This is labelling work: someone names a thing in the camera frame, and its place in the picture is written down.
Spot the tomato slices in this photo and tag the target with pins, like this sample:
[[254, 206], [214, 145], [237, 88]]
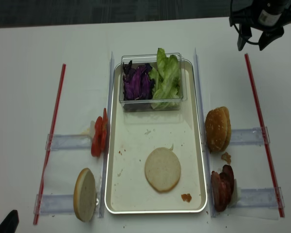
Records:
[[99, 139]]

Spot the back meat patty slice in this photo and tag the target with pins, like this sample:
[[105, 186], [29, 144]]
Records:
[[227, 169]]

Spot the front meat patty slice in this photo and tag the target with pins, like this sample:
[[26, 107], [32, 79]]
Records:
[[215, 183]]

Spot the right red strip rail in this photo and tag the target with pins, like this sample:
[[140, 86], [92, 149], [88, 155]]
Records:
[[267, 147]]

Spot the middle meat patty slice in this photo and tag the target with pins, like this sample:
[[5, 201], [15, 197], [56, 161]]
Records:
[[225, 190]]

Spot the meat patty slice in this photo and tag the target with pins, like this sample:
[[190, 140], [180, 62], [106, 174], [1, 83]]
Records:
[[225, 190], [215, 183], [227, 169]]

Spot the meat crumb on tray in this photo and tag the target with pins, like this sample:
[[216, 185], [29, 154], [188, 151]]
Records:
[[186, 197]]

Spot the meat crumb on table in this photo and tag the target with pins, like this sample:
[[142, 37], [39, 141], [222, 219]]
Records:
[[226, 157]]

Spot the right lower clear pusher track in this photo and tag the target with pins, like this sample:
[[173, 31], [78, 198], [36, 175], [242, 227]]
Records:
[[256, 197]]

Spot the left clear divider rail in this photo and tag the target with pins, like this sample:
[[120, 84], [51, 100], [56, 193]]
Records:
[[106, 151]]

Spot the white bun half standing left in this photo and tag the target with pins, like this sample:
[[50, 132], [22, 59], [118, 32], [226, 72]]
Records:
[[84, 197]]

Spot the sesame bun top inner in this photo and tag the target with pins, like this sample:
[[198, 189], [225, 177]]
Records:
[[228, 136]]

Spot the left lower clear pusher track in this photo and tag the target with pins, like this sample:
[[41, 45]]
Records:
[[54, 204]]

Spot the left red strip rail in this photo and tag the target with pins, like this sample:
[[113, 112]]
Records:
[[49, 140]]

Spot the clear plastic salad container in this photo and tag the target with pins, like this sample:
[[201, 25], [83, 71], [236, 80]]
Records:
[[145, 105]]

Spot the white bun bottom on tray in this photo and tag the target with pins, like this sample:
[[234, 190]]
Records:
[[162, 169]]

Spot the sesame bun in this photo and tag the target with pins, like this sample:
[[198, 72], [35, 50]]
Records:
[[228, 136], [216, 129]]

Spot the clear pusher track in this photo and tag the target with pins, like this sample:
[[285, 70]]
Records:
[[256, 197], [253, 136], [54, 204], [73, 141]]

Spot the sesame bun top outer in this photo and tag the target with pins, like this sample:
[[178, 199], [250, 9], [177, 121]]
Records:
[[216, 129]]

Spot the black left gripper tip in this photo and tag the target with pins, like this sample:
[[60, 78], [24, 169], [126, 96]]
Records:
[[10, 223]]

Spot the cream metal tray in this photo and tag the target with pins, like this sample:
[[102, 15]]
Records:
[[134, 135]]

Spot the purple cabbage shreds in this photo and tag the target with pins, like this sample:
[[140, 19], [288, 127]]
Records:
[[137, 83]]

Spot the right upper clear pusher track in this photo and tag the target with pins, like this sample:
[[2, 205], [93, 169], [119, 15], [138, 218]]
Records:
[[253, 136]]

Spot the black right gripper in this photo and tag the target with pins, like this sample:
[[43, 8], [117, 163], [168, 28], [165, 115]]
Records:
[[268, 16]]

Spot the green lettuce leaves in container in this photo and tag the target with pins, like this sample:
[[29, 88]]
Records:
[[167, 81]]

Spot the red strip rail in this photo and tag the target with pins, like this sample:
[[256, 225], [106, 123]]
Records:
[[49, 140], [267, 147]]

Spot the left upper clear pusher track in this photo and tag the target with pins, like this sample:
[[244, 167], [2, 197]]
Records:
[[73, 141]]

